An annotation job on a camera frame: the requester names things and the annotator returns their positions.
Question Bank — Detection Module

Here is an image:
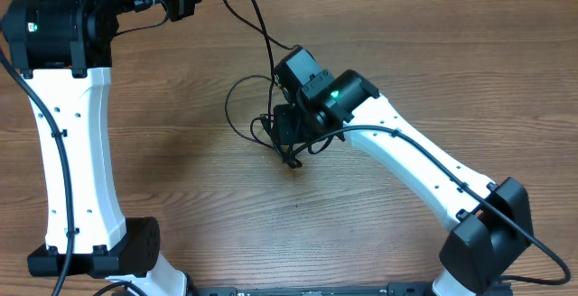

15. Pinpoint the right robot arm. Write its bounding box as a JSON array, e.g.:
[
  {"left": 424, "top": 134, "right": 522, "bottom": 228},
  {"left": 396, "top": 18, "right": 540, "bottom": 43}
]
[{"left": 273, "top": 46, "right": 533, "bottom": 295}]

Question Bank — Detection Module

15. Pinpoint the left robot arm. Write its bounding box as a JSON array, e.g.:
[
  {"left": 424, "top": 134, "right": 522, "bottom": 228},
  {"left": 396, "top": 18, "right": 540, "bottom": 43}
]
[{"left": 1, "top": 0, "right": 202, "bottom": 295}]

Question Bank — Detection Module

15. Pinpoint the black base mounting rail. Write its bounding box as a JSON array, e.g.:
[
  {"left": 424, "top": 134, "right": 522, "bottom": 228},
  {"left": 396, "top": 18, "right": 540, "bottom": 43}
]
[{"left": 190, "top": 282, "right": 434, "bottom": 296}]

